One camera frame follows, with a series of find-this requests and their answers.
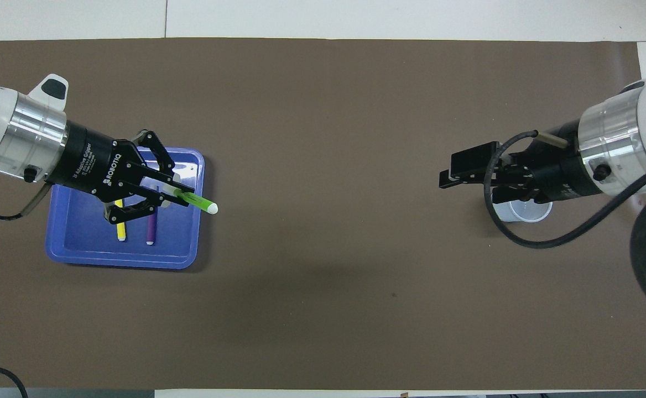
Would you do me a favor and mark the brown table mat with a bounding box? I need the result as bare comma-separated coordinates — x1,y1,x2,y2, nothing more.
0,38,646,390

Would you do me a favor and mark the blue plastic tray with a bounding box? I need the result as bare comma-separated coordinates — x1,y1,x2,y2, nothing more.
45,146,206,270

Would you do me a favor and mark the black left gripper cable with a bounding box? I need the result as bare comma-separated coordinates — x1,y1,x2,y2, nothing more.
0,182,53,221

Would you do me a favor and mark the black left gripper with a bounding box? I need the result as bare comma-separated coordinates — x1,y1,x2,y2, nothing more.
46,121,195,224

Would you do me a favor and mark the clear plastic cup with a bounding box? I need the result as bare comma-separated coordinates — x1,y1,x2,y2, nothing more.
492,200,553,223

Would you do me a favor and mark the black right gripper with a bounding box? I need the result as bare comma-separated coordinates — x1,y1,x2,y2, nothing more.
439,120,617,204

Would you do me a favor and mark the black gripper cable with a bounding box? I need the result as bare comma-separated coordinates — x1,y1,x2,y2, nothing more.
483,130,646,249
0,182,53,221

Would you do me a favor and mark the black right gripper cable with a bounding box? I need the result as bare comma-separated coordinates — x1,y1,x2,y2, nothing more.
483,130,646,249

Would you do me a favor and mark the green marker pen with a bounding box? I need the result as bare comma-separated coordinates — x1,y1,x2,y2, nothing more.
157,185,218,215

